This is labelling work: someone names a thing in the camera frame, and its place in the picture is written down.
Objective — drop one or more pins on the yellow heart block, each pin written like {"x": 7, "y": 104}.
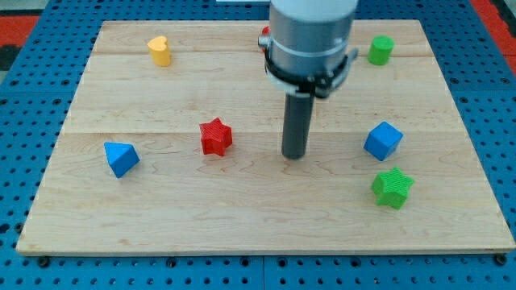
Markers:
{"x": 159, "y": 51}

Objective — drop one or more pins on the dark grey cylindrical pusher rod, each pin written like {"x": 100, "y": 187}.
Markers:
{"x": 296, "y": 126}

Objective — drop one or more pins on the green star block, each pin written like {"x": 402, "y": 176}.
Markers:
{"x": 392, "y": 188}

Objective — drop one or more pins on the blue cube block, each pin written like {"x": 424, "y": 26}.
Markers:
{"x": 382, "y": 141}

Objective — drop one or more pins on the green cylinder block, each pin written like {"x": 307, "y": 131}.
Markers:
{"x": 380, "y": 50}

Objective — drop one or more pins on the wooden board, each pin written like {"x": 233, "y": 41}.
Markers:
{"x": 179, "y": 202}

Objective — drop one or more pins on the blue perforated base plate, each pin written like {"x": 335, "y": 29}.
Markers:
{"x": 39, "y": 87}

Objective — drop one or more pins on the red star block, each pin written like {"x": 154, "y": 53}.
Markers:
{"x": 216, "y": 137}

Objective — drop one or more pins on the blue triangle block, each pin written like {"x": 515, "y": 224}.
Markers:
{"x": 121, "y": 157}

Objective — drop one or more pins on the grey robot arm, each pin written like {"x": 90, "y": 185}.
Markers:
{"x": 305, "y": 54}

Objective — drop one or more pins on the red block behind arm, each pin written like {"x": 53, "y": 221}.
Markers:
{"x": 265, "y": 32}

